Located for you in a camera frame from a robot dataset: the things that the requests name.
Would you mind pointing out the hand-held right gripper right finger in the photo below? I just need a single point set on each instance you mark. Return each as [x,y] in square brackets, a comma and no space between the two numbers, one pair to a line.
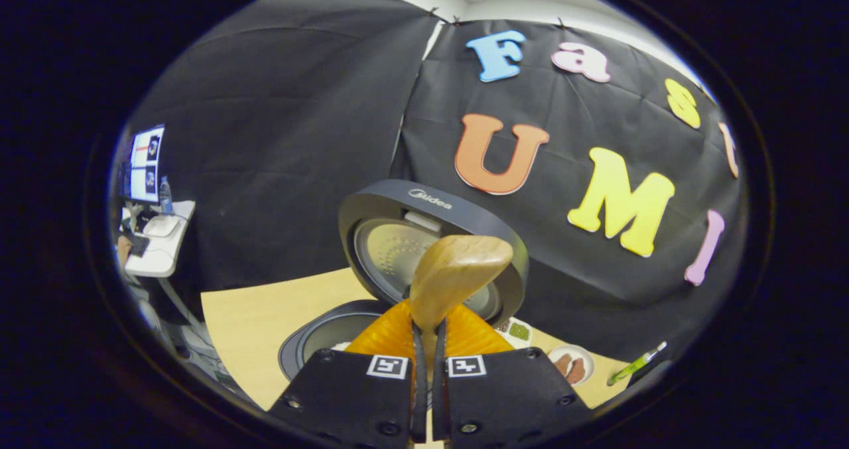
[439,402]

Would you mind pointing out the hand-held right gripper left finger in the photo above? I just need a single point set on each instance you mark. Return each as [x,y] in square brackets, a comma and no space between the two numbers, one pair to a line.
[419,402]

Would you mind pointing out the wooden spoon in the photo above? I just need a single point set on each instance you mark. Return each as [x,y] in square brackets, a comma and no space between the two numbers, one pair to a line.
[454,270]

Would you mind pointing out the dark grey rice cooker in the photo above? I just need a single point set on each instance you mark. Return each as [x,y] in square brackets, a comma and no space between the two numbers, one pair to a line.
[398,200]

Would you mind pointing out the white divided dish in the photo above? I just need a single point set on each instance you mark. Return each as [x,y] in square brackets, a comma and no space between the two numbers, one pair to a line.
[519,331]

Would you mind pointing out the brown meat piece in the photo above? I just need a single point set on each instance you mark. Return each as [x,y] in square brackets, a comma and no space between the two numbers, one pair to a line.
[576,371]
[564,364]

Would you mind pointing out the white round plate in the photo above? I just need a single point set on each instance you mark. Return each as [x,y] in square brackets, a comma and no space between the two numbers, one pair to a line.
[585,356]

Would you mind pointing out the green drink bottle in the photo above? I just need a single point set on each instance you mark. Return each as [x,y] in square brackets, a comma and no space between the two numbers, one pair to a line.
[630,366]

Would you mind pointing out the white side desk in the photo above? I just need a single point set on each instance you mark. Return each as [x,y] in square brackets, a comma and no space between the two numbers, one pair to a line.
[159,256]

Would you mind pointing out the black backdrop cloth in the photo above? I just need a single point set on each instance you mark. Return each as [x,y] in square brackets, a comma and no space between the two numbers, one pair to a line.
[265,137]

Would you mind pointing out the white box device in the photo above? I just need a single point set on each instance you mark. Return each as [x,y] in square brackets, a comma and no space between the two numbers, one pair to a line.
[162,226]

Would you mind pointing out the clear water bottle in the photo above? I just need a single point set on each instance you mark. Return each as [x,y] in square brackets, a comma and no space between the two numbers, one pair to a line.
[166,197]

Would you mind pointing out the computer monitor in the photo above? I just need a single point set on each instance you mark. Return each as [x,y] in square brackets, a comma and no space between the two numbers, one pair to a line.
[147,164]

